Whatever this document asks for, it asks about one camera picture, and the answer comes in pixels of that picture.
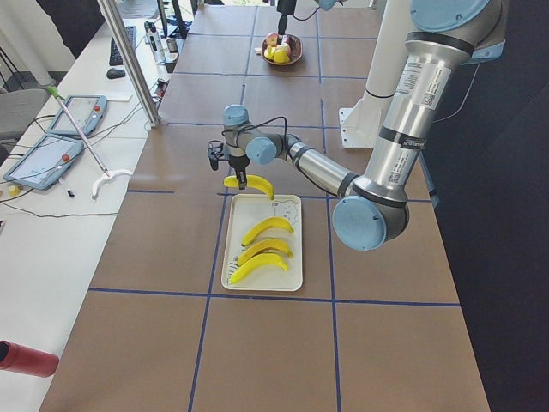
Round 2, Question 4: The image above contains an aluminium frame post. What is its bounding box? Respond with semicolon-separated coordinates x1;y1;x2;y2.
97;0;160;128

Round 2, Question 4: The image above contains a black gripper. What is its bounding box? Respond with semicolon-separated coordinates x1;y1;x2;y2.
276;0;296;35
228;155;250;190

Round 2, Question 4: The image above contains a yellow pear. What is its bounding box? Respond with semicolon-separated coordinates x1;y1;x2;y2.
271;46;292;64

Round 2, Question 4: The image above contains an upper teach pendant tablet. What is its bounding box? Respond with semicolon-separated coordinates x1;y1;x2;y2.
47;95;107;138

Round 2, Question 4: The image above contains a person in black clothes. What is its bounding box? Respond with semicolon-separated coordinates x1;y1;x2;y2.
37;0;105;58

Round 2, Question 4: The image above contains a grey office chair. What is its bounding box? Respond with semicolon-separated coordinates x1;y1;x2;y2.
0;88;50;141

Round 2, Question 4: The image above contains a black keyboard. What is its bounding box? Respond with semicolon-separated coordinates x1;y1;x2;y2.
108;24;137;67

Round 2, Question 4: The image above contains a silver reacher grabber stick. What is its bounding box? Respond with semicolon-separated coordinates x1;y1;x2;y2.
46;86;133;200

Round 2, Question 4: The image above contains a woven brown wicker basket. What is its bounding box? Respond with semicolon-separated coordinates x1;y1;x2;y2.
260;34;302;66

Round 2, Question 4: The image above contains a red cylindrical bottle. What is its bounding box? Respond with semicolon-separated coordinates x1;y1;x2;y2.
1;341;59;378

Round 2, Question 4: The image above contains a yellow banana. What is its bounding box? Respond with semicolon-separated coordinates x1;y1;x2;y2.
227;252;288;285
223;175;275;200
237;239;293;266
241;216;294;246

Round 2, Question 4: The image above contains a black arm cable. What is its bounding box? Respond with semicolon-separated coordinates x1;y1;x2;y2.
207;115;344;198

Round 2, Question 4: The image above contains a pink red apple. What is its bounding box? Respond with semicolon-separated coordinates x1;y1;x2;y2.
265;33;280;47

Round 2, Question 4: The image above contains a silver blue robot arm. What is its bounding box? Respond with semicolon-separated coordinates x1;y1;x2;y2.
276;0;343;36
208;1;508;251

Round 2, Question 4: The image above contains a lower teach pendant tablet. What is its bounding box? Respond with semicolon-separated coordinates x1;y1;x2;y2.
3;134;84;190

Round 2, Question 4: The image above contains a black computer mouse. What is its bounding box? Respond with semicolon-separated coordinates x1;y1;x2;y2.
106;68;125;80

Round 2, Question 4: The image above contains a yellow starfruit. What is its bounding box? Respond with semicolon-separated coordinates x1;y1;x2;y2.
263;45;276;61

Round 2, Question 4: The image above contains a white rectangular plastic tray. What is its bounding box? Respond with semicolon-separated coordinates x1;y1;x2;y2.
221;194;303;292

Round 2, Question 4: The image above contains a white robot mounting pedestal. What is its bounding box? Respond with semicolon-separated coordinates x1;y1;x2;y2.
339;0;414;148

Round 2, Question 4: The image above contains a teach pendant tablet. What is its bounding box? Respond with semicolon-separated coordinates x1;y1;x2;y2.
3;134;84;190
47;95;107;138

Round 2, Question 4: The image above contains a pale white apple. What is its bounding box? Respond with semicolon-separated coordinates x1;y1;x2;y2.
277;42;292;56

